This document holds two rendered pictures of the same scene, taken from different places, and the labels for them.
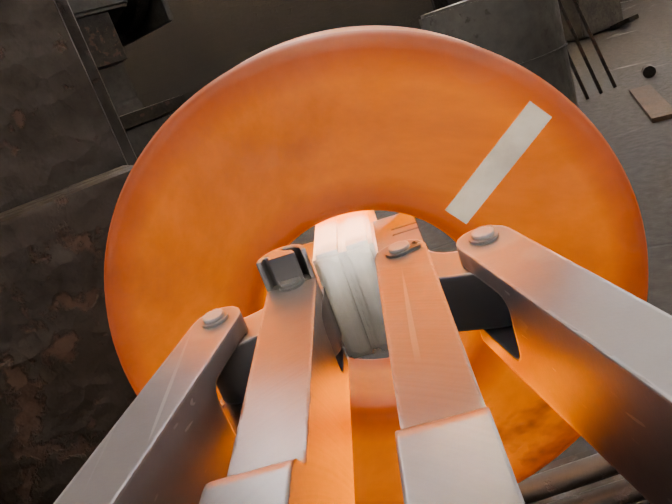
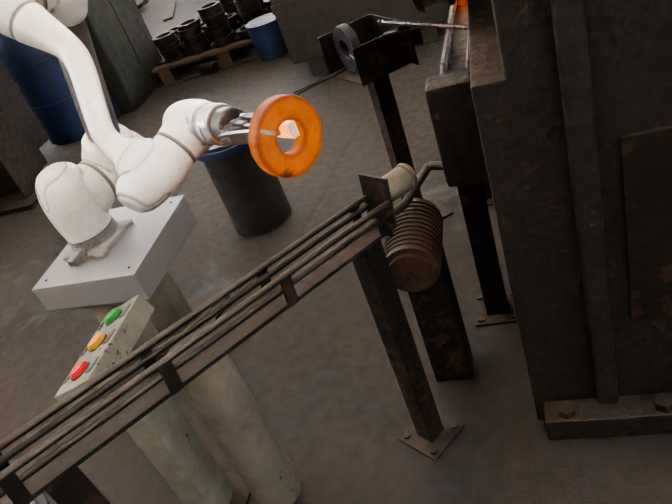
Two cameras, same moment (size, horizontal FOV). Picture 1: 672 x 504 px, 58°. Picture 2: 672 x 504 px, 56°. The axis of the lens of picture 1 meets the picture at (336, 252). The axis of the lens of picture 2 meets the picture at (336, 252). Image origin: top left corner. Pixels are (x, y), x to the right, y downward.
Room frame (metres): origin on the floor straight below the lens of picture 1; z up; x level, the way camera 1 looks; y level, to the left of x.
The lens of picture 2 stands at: (1.02, -0.73, 1.29)
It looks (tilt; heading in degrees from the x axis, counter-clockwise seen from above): 33 degrees down; 139
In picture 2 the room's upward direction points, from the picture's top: 21 degrees counter-clockwise
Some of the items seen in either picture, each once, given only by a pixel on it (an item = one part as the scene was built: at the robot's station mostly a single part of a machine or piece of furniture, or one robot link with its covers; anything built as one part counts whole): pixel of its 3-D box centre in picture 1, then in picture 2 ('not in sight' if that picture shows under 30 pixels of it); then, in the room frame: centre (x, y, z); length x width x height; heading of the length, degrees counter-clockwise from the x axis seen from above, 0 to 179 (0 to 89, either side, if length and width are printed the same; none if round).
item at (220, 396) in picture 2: not in sight; (239, 426); (0.01, -0.32, 0.26); 0.12 x 0.12 x 0.52
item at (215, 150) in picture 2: not in sight; (244, 177); (-0.96, 0.67, 0.22); 0.32 x 0.32 x 0.43
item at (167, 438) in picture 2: not in sight; (163, 432); (-0.11, -0.43, 0.31); 0.24 x 0.16 x 0.62; 118
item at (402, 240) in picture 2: not in sight; (433, 308); (0.25, 0.16, 0.27); 0.22 x 0.13 x 0.53; 118
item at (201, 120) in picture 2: not in sight; (217, 124); (-0.06, 0.02, 0.85); 0.09 x 0.06 x 0.09; 83
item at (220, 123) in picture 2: not in sight; (236, 125); (0.01, 0.01, 0.85); 0.09 x 0.08 x 0.07; 173
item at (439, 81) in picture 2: not in sight; (460, 129); (0.34, 0.31, 0.68); 0.11 x 0.08 x 0.24; 28
